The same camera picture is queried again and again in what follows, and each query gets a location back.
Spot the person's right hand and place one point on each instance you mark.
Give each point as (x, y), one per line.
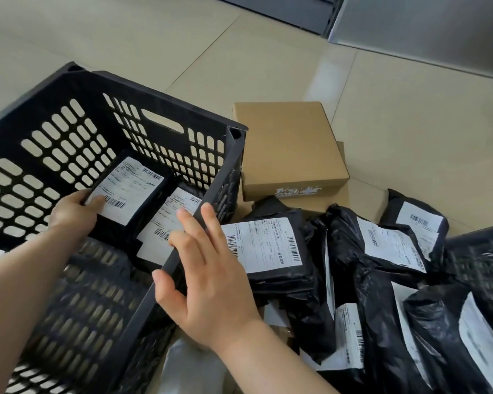
(217, 291)

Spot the flat brown cardboard box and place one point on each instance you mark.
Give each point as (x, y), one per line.
(332, 201)

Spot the black labelled mailer bag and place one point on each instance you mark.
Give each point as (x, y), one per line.
(168, 225)
(135, 180)

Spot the person's right forearm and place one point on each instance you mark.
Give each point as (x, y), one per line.
(267, 365)

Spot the pile of black parcels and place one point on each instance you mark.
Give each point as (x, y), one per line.
(374, 307)

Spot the person's right middle finger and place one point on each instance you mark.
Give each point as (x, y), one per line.
(191, 231)

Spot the large black plastic crate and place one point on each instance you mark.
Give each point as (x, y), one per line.
(164, 105)

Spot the grey metal cabinet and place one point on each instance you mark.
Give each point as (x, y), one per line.
(427, 28)

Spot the person's left thumb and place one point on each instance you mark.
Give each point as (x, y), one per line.
(95, 203)

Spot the grey plastic bag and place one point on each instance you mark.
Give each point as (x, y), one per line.
(193, 369)

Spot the person's right thumb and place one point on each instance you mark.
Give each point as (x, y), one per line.
(168, 293)

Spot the person's left hand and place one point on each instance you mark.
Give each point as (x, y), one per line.
(72, 217)

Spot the person's left forearm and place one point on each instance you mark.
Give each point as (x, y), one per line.
(16, 299)

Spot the dark grey cabinet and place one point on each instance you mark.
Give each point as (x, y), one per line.
(283, 10)

